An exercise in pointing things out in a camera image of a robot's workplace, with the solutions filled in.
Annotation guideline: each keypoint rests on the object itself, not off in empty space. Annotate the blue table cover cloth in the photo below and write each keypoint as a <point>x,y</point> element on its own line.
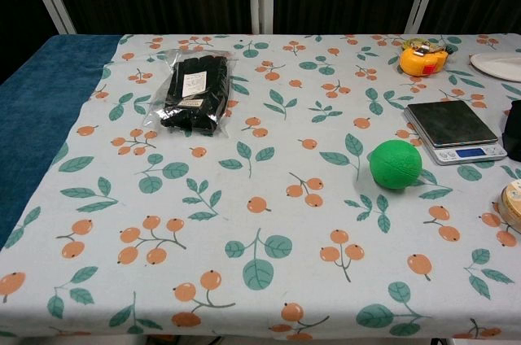
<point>40,97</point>

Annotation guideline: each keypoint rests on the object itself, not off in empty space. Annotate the floral print tablecloth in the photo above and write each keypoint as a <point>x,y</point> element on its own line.
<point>260,198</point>

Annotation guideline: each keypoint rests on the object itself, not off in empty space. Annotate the small digital scale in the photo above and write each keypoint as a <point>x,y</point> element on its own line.
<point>452,121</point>

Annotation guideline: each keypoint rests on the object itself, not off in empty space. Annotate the green ball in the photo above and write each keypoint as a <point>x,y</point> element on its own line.
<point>395,164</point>

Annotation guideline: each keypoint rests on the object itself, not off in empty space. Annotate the bagged black gloves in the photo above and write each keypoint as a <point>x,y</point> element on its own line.
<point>195,93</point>

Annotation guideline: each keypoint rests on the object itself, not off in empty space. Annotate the white slipper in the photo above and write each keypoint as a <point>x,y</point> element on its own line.
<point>500,66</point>

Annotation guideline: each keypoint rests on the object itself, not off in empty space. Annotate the round gold tin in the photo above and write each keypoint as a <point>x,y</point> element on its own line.
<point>513,206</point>

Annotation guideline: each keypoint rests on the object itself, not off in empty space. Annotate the black mesh cloth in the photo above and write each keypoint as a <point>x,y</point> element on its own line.
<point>513,125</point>

